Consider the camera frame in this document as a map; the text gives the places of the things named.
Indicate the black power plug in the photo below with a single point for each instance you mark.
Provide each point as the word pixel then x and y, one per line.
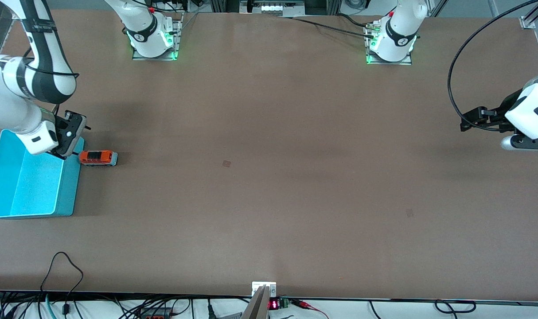
pixel 210 310

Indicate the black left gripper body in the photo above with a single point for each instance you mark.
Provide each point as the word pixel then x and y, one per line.
pixel 502 113

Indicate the red LED display board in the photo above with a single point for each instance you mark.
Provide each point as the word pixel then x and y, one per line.
pixel 274 305

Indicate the white lit power strip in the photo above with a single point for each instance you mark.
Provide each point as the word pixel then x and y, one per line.
pixel 278 7

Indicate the blue plastic box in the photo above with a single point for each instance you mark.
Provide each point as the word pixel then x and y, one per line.
pixel 34 190

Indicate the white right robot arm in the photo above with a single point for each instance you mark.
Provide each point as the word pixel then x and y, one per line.
pixel 3 102

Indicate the grey camera mount bar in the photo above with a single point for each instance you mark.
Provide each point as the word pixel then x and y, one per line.
pixel 258 308

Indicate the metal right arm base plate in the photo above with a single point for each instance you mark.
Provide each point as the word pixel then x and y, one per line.
pixel 177 35

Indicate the red clip leads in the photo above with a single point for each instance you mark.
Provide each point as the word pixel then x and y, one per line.
pixel 302 304

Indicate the orange toy bus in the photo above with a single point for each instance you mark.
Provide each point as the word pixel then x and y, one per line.
pixel 98 158

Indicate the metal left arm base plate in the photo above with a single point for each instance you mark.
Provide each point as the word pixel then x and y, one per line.
pixel 386 63

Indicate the metal corner bracket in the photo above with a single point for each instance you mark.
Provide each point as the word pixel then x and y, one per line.
pixel 528 22

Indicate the white mounting bracket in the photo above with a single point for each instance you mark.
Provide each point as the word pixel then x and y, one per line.
pixel 256 285

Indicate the aluminium frame post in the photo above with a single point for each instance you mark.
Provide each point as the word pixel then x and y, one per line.
pixel 213 5
pixel 335 5

